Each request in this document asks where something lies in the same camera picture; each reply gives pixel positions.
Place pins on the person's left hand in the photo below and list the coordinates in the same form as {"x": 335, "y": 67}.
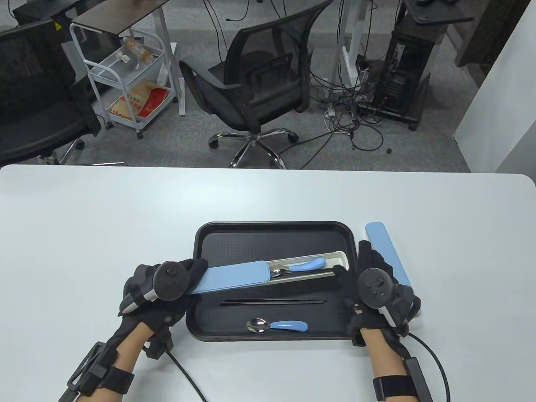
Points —
{"x": 171, "y": 314}

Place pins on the person's right hand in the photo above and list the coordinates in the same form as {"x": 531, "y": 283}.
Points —
{"x": 368, "y": 259}

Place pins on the blue lid lunch box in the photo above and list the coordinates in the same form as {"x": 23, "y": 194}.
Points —
{"x": 377, "y": 234}
{"x": 230, "y": 278}

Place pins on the person's right forearm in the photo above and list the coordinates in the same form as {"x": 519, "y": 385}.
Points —
{"x": 385, "y": 356}

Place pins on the person's left forearm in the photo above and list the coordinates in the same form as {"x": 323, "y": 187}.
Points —
{"x": 125, "y": 347}

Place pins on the grey and white handheld controller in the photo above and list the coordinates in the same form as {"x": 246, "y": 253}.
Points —
{"x": 377, "y": 289}
{"x": 171, "y": 280}

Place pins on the black glove connector block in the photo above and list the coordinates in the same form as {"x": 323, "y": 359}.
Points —
{"x": 158, "y": 343}
{"x": 358, "y": 338}

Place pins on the black plastic tray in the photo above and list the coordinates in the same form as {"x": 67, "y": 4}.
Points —
{"x": 251, "y": 238}

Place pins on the white power strip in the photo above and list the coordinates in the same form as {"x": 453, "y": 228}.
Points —
{"x": 329, "y": 115}

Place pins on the black computer tower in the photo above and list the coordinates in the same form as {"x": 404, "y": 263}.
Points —
{"x": 406, "y": 63}

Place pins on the black mesh back office chair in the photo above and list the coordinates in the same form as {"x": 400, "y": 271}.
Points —
{"x": 251, "y": 96}

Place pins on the red and tan paper bag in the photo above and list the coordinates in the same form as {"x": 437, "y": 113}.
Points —
{"x": 142, "y": 98}

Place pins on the black padded office chair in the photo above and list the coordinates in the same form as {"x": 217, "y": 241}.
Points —
{"x": 33, "y": 125}

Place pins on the white utility cart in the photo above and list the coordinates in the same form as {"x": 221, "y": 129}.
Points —
{"x": 111, "y": 67}

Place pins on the dark round edged desk top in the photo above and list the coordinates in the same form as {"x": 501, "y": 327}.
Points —
{"x": 439, "y": 12}

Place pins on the dark wooden panel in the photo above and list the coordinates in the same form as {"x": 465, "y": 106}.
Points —
{"x": 490, "y": 29}

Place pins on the clear bottle orange liquid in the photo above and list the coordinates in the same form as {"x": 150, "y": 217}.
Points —
{"x": 138, "y": 51}

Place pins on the black wrist camera frame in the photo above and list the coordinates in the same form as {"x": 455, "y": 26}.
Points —
{"x": 90, "y": 368}

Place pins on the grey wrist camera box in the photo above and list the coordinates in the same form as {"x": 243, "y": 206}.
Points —
{"x": 418, "y": 379}

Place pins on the white desk leg frame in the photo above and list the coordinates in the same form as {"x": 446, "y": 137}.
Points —
{"x": 356, "y": 33}

